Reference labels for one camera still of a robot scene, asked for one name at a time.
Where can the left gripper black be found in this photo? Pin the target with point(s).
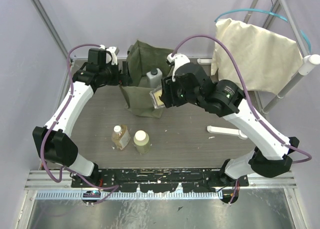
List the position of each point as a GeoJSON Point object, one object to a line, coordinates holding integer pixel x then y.
{"type": "Point", "coordinates": [124, 73]}

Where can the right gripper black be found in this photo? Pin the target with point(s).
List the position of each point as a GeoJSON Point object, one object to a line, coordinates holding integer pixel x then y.
{"type": "Point", "coordinates": [168, 95]}

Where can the clear square bottle black cap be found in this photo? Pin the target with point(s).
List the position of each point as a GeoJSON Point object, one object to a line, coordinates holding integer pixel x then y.
{"type": "Point", "coordinates": [155, 95]}

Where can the white square bottle black cap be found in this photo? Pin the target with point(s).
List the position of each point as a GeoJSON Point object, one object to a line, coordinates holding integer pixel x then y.
{"type": "Point", "coordinates": [154, 78]}

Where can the olive green canvas bag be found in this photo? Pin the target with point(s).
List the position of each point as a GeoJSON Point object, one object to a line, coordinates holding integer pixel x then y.
{"type": "Point", "coordinates": [141, 59]}

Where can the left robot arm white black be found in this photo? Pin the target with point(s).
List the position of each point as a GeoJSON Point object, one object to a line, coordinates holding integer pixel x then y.
{"type": "Point", "coordinates": [53, 140]}

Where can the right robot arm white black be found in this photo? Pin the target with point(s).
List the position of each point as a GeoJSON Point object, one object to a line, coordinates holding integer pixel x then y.
{"type": "Point", "coordinates": [270, 157]}

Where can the cream cloth bag on rack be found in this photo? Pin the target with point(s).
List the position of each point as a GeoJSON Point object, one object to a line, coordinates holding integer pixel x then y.
{"type": "Point", "coordinates": [266, 60]}

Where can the yellow-green round bottle white cap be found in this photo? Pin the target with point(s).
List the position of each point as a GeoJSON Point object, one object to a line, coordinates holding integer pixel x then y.
{"type": "Point", "coordinates": [141, 142]}

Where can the amber bottle white cap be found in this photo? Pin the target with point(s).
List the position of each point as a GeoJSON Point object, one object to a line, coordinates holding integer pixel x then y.
{"type": "Point", "coordinates": [120, 136]}

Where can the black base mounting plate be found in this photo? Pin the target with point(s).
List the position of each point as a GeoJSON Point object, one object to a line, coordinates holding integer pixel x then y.
{"type": "Point", "coordinates": [161, 180]}

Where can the teal plastic hanger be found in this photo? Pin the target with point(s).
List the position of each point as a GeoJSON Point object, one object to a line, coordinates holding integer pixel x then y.
{"type": "Point", "coordinates": [251, 10]}

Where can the white grey clothes rack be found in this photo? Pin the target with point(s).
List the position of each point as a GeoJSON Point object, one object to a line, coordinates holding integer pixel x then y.
{"type": "Point", "coordinates": [309, 60]}

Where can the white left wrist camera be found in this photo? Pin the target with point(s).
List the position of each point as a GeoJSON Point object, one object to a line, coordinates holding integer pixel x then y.
{"type": "Point", "coordinates": [111, 54]}

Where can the aluminium frame rail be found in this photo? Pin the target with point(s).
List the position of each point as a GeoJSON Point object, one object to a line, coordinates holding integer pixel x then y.
{"type": "Point", "coordinates": [72, 187]}

